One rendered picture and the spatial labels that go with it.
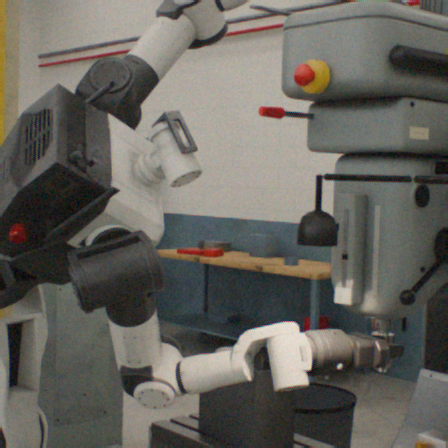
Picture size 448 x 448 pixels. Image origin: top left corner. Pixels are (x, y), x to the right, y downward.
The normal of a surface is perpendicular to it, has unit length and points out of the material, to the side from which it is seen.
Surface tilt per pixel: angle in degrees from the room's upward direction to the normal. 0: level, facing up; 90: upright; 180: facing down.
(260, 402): 90
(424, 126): 90
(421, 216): 90
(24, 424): 81
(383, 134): 90
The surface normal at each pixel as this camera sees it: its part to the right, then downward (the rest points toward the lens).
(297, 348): 0.45, -0.34
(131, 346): -0.07, 0.67
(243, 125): -0.75, 0.01
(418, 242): 0.66, 0.06
